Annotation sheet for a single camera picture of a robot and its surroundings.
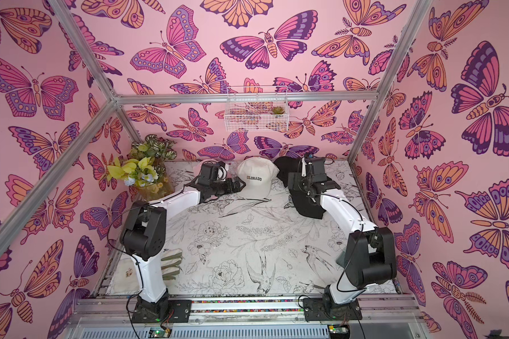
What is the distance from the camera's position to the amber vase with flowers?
864 mm

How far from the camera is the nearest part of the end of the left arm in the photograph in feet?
2.47

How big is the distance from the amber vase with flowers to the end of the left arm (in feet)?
0.79

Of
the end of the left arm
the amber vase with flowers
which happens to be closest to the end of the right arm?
the end of the left arm

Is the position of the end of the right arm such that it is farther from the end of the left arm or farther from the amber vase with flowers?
the amber vase with flowers
